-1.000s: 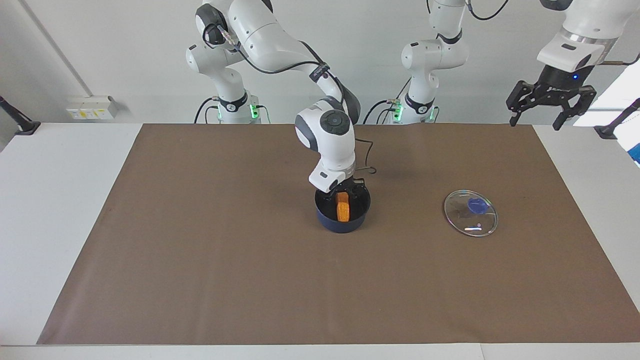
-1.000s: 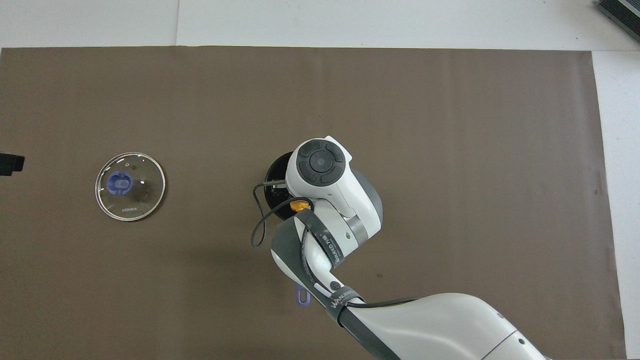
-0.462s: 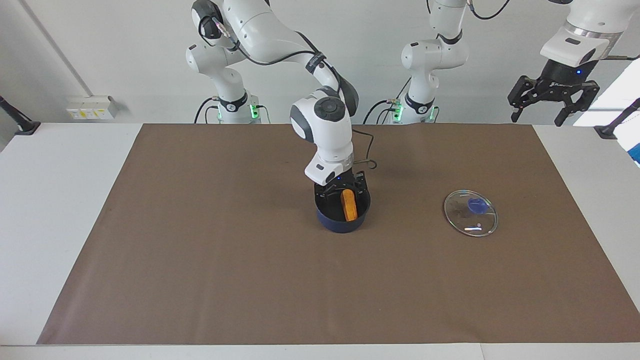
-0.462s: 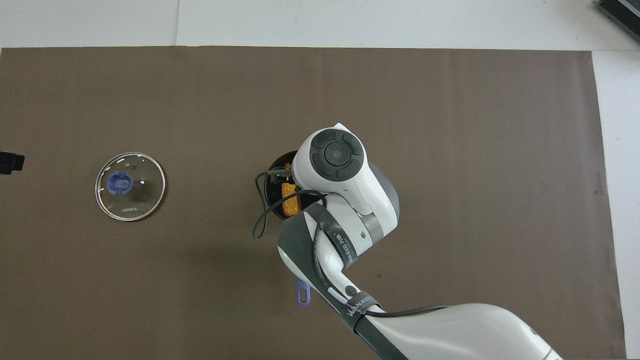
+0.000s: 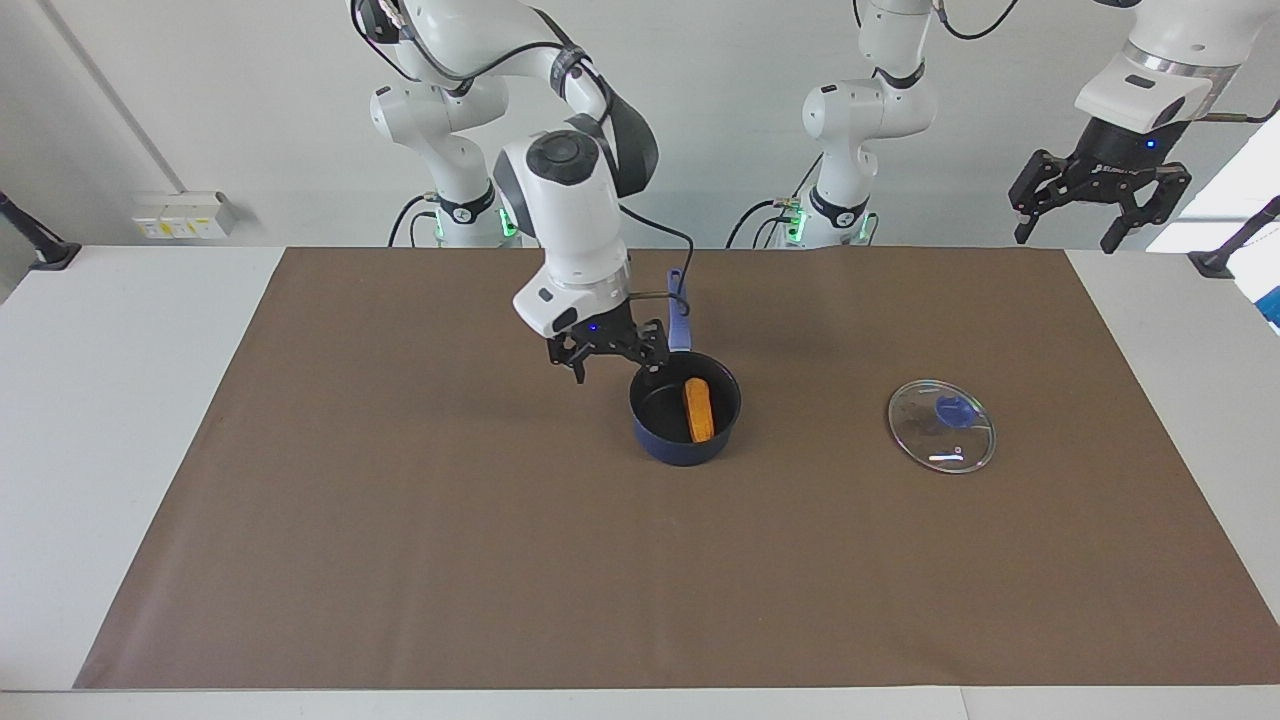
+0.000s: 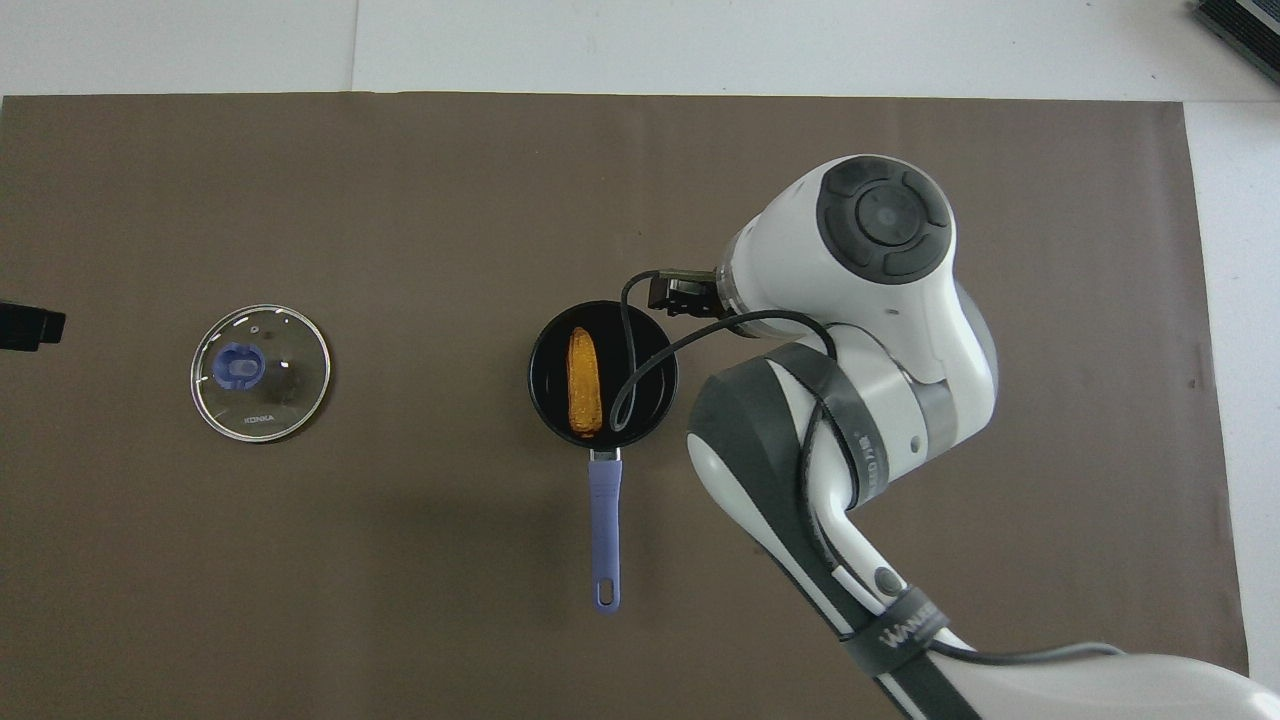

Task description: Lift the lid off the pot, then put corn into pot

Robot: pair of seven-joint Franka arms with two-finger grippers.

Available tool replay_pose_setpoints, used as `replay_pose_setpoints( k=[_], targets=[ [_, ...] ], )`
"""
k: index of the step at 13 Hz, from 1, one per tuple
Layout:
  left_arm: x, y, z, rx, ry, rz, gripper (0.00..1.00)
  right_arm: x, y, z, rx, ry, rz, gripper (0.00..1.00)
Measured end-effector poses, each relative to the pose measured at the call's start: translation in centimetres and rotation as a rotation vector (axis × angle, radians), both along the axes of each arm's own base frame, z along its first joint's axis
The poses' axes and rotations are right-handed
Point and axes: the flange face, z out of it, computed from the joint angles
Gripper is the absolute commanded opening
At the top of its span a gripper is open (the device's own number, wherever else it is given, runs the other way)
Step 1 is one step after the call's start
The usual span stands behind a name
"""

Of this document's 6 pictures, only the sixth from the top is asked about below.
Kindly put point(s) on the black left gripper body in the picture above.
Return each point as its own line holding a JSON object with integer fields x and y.
{"x": 25, "y": 327}

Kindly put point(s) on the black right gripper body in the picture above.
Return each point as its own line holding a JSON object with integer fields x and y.
{"x": 688, "y": 293}

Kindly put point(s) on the yellow toy corn cob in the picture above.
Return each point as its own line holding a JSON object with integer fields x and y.
{"x": 584, "y": 385}

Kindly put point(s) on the glass lid purple knob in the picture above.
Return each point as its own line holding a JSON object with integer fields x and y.
{"x": 240, "y": 365}

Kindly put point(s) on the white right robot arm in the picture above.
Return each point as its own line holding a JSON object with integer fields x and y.
{"x": 800, "y": 240}

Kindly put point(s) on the brown table mat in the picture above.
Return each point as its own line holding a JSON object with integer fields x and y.
{"x": 300, "y": 550}

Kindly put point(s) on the dark grey ridged device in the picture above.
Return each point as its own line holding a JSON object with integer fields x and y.
{"x": 1245, "y": 20}

